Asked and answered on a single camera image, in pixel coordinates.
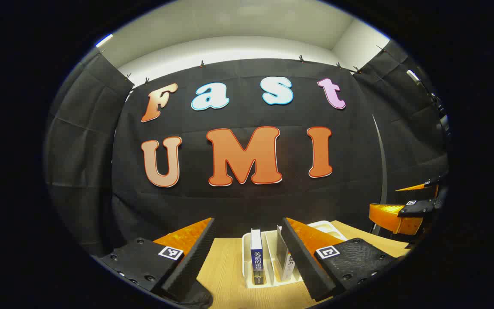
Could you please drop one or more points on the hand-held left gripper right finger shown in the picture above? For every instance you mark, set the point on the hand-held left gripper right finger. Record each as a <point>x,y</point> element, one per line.
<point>305,262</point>

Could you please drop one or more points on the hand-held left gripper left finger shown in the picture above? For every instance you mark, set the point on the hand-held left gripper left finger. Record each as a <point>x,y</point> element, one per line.
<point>192,261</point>

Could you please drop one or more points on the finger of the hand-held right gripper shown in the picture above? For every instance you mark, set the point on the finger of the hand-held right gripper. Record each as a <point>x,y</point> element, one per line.
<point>414,187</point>
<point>388,213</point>

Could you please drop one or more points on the white book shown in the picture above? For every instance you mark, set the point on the white book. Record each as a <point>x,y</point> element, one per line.
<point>282,253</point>

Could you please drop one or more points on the white plastic bookshelf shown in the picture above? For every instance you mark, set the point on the white plastic bookshelf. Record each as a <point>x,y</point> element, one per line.
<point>269,249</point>

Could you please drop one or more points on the blue book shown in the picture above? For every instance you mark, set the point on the blue book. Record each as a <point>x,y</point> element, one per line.
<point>256,257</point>

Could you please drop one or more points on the ceiling light strip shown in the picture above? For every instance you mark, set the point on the ceiling light strip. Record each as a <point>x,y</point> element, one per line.
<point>103,40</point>

